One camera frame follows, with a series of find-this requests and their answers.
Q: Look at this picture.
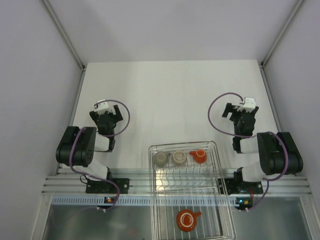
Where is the metal wire dish rack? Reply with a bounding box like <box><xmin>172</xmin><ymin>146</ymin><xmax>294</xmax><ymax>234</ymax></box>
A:
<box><xmin>148</xmin><ymin>141</ymin><xmax>236</xmax><ymax>240</ymax></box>

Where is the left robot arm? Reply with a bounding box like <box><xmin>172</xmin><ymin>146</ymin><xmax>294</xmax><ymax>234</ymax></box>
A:
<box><xmin>55</xmin><ymin>102</ymin><xmax>123</xmax><ymax>193</ymax></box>

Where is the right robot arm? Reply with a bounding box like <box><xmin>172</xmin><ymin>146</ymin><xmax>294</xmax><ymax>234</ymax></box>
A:
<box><xmin>222</xmin><ymin>103</ymin><xmax>304</xmax><ymax>193</ymax></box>

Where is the small orange cup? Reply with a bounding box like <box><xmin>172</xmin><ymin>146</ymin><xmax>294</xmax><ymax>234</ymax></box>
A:
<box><xmin>189</xmin><ymin>149</ymin><xmax>207</xmax><ymax>164</ymax></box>

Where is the beige grey cup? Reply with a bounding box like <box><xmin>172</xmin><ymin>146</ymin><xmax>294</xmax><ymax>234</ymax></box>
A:
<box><xmin>153</xmin><ymin>151</ymin><xmax>171</xmax><ymax>168</ymax></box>

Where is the beige speckled cup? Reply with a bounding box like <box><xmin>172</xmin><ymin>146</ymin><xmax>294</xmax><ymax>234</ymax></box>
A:
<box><xmin>171</xmin><ymin>150</ymin><xmax>187</xmax><ymax>167</ymax></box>

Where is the orange mug white rim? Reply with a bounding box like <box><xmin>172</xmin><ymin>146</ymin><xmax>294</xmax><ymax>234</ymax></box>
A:
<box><xmin>176</xmin><ymin>209</ymin><xmax>202</xmax><ymax>232</ymax></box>

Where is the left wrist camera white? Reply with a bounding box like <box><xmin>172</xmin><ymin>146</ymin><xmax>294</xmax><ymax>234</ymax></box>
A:
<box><xmin>93</xmin><ymin>99</ymin><xmax>112</xmax><ymax>116</ymax></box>

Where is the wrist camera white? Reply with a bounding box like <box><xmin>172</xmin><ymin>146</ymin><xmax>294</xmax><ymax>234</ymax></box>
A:
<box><xmin>237</xmin><ymin>97</ymin><xmax>256</xmax><ymax>113</ymax></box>
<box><xmin>93</xmin><ymin>99</ymin><xmax>112</xmax><ymax>116</ymax></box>

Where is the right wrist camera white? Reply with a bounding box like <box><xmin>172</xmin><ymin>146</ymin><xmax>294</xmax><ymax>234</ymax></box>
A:
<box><xmin>237</xmin><ymin>97</ymin><xmax>256</xmax><ymax>113</ymax></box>

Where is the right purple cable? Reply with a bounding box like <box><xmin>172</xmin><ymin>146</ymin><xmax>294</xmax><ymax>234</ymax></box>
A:
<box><xmin>207</xmin><ymin>92</ymin><xmax>291</xmax><ymax>211</ymax></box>

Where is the purple cable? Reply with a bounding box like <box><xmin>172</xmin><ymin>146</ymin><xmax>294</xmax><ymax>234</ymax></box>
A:
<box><xmin>68</xmin><ymin>99</ymin><xmax>131</xmax><ymax>212</ymax></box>
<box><xmin>207</xmin><ymin>92</ymin><xmax>291</xmax><ymax>211</ymax></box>

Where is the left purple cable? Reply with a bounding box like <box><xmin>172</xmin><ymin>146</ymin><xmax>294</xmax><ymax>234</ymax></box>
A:
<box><xmin>68</xmin><ymin>99</ymin><xmax>131</xmax><ymax>212</ymax></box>

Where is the right frame post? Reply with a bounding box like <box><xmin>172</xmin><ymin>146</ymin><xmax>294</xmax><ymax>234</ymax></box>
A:
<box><xmin>259</xmin><ymin>0</ymin><xmax>307</xmax><ymax>69</ymax></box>

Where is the frame post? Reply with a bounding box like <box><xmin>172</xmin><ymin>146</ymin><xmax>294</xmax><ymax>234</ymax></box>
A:
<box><xmin>259</xmin><ymin>0</ymin><xmax>307</xmax><ymax>69</ymax></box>
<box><xmin>40</xmin><ymin>0</ymin><xmax>85</xmax><ymax>71</ymax></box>

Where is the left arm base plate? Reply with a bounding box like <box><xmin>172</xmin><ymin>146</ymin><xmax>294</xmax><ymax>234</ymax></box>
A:
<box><xmin>85</xmin><ymin>178</ymin><xmax>130</xmax><ymax>194</ymax></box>

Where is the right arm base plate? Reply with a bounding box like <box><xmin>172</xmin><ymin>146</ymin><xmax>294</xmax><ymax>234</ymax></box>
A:
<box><xmin>218</xmin><ymin>178</ymin><xmax>264</xmax><ymax>195</ymax></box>

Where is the aluminium mounting rail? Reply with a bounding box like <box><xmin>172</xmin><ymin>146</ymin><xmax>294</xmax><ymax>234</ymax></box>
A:
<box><xmin>41</xmin><ymin>168</ymin><xmax>312</xmax><ymax>197</ymax></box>

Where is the white slotted cable duct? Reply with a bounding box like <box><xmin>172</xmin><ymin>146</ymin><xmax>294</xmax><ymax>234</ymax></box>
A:
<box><xmin>51</xmin><ymin>195</ymin><xmax>241</xmax><ymax>207</ymax></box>

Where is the left frame post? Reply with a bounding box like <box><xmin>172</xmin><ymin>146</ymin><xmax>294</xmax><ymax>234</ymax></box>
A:
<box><xmin>40</xmin><ymin>0</ymin><xmax>85</xmax><ymax>71</ymax></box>

